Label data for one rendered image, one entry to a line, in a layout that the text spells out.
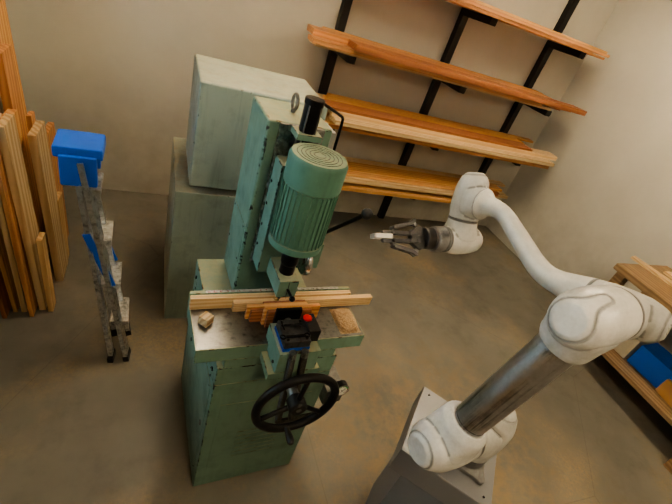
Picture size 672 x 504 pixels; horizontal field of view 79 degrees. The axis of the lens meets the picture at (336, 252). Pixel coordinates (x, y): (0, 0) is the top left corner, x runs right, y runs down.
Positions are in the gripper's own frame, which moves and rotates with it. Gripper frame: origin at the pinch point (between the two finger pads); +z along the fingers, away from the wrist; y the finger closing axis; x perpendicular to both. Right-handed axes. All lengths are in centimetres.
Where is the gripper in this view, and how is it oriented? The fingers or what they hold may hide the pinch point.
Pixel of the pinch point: (381, 236)
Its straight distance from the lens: 131.5
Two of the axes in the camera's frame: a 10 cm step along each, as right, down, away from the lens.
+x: 4.6, -1.4, -8.8
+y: -0.4, -9.9, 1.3
